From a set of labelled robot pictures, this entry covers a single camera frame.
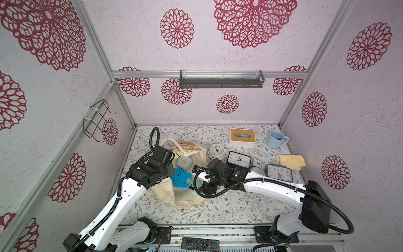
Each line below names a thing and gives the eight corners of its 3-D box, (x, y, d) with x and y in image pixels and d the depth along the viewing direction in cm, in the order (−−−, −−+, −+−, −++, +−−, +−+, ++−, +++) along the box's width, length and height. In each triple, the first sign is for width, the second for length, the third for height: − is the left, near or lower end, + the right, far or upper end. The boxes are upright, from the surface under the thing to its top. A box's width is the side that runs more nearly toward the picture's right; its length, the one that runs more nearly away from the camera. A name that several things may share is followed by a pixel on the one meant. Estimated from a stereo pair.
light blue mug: (271, 150, 109) (276, 143, 102) (262, 140, 114) (266, 133, 108) (285, 144, 112) (290, 137, 106) (275, 135, 117) (279, 128, 111)
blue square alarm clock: (265, 176, 95) (267, 174, 93) (265, 164, 101) (266, 162, 98) (290, 182, 93) (293, 179, 91) (289, 169, 98) (291, 167, 96)
